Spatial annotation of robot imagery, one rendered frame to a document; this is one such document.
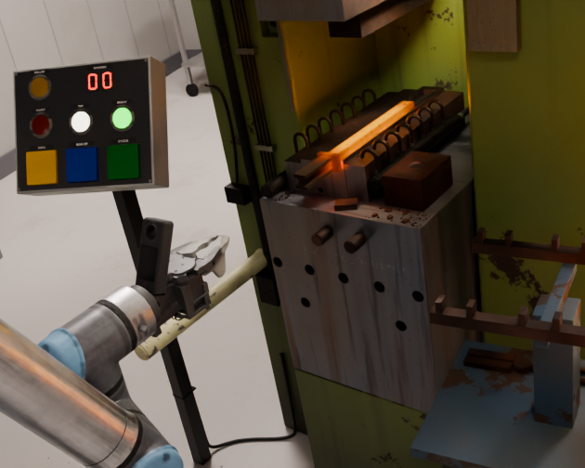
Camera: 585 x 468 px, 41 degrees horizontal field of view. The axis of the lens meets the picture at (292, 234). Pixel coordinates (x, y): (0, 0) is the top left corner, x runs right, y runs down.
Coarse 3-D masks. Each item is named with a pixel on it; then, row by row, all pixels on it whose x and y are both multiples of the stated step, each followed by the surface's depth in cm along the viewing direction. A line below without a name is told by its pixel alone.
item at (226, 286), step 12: (240, 264) 195; (252, 264) 195; (264, 264) 198; (228, 276) 191; (240, 276) 192; (252, 276) 195; (216, 288) 187; (228, 288) 188; (216, 300) 186; (204, 312) 183; (168, 324) 176; (180, 324) 177; (192, 324) 181; (168, 336) 175; (144, 348) 170; (156, 348) 172
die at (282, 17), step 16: (256, 0) 145; (272, 0) 143; (288, 0) 141; (304, 0) 139; (320, 0) 136; (336, 0) 134; (352, 0) 136; (368, 0) 140; (384, 0) 144; (272, 16) 145; (288, 16) 142; (304, 16) 140; (320, 16) 138; (336, 16) 136; (352, 16) 137
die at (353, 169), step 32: (384, 96) 186; (448, 96) 175; (352, 128) 168; (384, 128) 162; (416, 128) 162; (288, 160) 161; (352, 160) 152; (384, 160) 154; (320, 192) 159; (352, 192) 153
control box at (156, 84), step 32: (96, 64) 170; (128, 64) 168; (160, 64) 171; (32, 96) 174; (64, 96) 172; (96, 96) 170; (128, 96) 168; (160, 96) 171; (64, 128) 172; (96, 128) 170; (128, 128) 168; (160, 128) 170; (64, 160) 172; (160, 160) 169; (32, 192) 174; (64, 192) 176
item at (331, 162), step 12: (396, 108) 169; (408, 108) 170; (384, 120) 164; (360, 132) 160; (372, 132) 160; (348, 144) 155; (324, 156) 151; (336, 156) 150; (312, 168) 147; (324, 168) 150; (336, 168) 151; (300, 180) 146; (312, 180) 148
